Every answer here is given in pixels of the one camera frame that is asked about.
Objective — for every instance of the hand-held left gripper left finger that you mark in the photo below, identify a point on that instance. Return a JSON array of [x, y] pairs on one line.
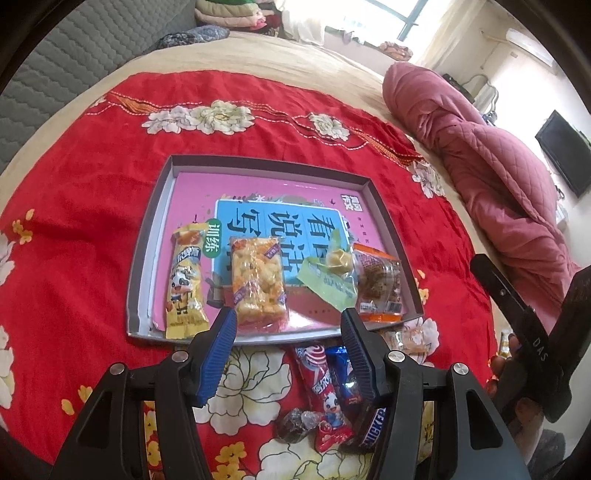
[[217, 355]]

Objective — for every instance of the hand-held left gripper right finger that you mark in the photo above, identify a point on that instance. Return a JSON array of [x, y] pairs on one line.
[[364, 360]]

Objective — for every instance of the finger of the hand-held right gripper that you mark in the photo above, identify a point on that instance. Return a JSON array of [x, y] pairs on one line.
[[496, 288]]

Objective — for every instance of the blue cookie packet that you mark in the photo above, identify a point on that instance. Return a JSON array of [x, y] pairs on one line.
[[341, 374]]

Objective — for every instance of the red lollipop packet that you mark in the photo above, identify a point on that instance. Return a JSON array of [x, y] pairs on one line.
[[323, 392]]

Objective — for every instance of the dark chocolate bar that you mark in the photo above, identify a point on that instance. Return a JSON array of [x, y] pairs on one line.
[[369, 429]]

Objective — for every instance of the yellow cow print candy packet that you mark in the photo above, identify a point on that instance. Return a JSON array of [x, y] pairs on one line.
[[184, 286]]

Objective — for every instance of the green packet with yellow pastry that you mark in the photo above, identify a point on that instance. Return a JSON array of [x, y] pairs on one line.
[[328, 286]]

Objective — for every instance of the clear brown snack packet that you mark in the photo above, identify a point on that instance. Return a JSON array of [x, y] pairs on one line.
[[376, 277]]

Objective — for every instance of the clear crispy rice snack packet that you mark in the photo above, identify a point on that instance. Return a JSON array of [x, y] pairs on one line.
[[258, 277]]

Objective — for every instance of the grey cardboard box tray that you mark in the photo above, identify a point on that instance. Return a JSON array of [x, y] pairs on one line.
[[147, 230]]

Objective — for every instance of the person's right hand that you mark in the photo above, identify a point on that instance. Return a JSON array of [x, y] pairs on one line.
[[524, 422]]

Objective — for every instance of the small clear orange pastry packet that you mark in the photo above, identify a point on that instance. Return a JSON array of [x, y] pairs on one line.
[[408, 341]]

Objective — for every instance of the small yellow candy packet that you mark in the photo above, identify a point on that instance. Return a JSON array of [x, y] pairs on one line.
[[506, 345]]

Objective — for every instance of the dark wrapped candy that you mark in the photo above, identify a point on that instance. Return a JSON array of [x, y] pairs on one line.
[[293, 424]]

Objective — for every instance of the pink quilt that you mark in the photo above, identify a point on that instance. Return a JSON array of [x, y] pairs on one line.
[[485, 161]]

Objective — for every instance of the black television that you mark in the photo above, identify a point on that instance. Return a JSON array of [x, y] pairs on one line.
[[565, 152]]

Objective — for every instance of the pink book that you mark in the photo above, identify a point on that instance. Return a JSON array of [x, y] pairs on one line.
[[194, 194]]

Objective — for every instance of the white metal chair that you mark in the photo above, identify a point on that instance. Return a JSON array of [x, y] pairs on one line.
[[480, 97]]

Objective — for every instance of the red floral blanket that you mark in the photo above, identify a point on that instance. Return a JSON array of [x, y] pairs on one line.
[[92, 184]]

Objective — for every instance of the white air conditioner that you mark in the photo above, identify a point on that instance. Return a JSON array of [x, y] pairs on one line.
[[531, 46]]

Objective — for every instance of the orange cloth on windowsill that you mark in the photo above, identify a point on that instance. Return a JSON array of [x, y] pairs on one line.
[[397, 50]]

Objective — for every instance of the window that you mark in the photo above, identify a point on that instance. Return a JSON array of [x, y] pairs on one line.
[[397, 16]]

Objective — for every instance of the white sheer curtain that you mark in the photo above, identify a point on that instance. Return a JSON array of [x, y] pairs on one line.
[[323, 21]]

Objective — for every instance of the dark patterned cloth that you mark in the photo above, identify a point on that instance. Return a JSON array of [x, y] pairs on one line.
[[194, 37]]

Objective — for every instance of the grey quilted headboard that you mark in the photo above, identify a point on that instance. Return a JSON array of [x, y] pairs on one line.
[[69, 55]]

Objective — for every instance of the pile of folded clothes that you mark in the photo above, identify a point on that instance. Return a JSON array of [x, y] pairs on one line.
[[240, 16]]

